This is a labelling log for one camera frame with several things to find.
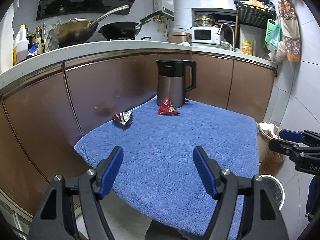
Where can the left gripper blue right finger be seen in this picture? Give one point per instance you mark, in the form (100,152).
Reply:
(209,172)

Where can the green cutting board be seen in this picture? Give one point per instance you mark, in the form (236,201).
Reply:
(273,34)

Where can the brass wok with handle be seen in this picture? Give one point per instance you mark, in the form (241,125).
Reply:
(77,31)

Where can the brown rice cooker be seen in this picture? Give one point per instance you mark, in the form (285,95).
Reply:
(178,37)

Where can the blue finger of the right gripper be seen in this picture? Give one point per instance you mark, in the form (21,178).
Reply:
(292,136)

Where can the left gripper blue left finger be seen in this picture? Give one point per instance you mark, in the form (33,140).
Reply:
(107,170)

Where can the black wall dish rack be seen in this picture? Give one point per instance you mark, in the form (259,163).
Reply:
(255,13)

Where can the steel pot with lid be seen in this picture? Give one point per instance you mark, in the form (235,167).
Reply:
(204,20)

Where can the brown patterned hanging apron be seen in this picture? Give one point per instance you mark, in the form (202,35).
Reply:
(290,30)

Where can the red snack bag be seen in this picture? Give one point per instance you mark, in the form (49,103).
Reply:
(167,108)

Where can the white microwave oven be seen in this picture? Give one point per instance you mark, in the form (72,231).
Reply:
(207,35)

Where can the chrome kitchen faucet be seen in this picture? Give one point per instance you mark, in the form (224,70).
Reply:
(227,36)

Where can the brown black electric kettle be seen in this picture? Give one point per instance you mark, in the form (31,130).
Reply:
(171,80)

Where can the yellow detergent bottle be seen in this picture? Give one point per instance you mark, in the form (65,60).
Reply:
(247,46)

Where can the white water heater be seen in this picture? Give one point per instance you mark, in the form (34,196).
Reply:
(166,7)

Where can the black frying pan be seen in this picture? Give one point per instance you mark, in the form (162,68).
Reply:
(126,30)

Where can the white rimmed trash bin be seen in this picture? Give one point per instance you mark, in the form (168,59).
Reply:
(277,189)

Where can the dark red silver snack wrapper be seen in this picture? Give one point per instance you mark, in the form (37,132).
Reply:
(123,118)

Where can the blue terry towel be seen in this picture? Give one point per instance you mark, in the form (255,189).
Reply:
(158,176)

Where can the white oil jug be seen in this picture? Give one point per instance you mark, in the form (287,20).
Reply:
(20,47)

